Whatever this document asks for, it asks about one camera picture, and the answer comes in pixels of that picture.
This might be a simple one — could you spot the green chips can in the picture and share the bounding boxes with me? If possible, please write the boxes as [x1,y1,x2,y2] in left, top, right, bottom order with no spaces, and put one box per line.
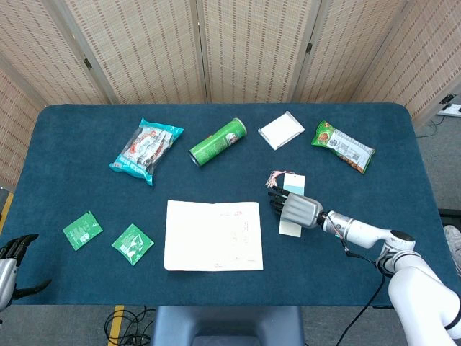
[188,117,249,168]

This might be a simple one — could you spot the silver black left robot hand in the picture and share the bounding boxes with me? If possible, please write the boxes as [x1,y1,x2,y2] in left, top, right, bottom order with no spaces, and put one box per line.
[0,233,53,313]

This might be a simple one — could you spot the green square sachet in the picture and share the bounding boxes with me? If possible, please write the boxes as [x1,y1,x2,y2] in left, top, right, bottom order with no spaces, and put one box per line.
[62,210,104,252]
[111,223,155,267]

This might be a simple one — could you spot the blue felt table cover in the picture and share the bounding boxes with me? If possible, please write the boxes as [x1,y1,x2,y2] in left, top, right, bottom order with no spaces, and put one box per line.
[6,103,461,307]

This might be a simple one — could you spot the yellow and white notebook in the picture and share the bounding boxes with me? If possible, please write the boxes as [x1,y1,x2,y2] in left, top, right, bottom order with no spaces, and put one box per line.
[164,200,264,272]

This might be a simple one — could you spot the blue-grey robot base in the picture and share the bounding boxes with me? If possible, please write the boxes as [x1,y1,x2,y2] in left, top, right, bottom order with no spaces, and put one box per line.
[150,305,306,346]

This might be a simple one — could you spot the white plastic tray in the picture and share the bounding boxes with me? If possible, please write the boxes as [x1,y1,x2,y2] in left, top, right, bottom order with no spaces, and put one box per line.
[257,110,306,151]

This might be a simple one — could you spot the black floor cables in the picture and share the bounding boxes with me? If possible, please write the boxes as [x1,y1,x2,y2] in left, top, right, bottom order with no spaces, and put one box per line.
[104,306,156,346]

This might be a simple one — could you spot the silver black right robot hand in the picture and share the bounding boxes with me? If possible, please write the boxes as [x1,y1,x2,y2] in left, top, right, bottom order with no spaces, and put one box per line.
[267,185,324,230]

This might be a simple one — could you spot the white power strip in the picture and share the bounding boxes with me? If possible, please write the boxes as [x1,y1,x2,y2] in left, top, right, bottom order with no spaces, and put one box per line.
[437,103,461,117]

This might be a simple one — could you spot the teal snack bag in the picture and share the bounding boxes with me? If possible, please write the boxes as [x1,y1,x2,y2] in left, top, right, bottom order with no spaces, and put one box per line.
[109,117,185,187]

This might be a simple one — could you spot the woven folding screen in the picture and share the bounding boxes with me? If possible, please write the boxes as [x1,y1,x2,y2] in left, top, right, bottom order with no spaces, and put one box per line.
[0,0,461,192]

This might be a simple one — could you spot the grey sneaker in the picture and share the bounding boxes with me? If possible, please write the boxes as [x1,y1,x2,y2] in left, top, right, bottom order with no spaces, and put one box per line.
[442,225,461,270]

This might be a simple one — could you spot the teal white tasselled bookmark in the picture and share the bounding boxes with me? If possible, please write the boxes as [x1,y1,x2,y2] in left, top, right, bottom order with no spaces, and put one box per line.
[264,169,306,238]

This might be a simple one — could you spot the green printed snack bag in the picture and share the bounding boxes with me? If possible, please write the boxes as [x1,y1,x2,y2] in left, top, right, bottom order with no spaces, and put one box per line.
[310,120,376,175]

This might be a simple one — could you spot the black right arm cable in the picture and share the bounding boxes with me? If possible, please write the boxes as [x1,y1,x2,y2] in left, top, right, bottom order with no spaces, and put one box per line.
[312,236,386,346]

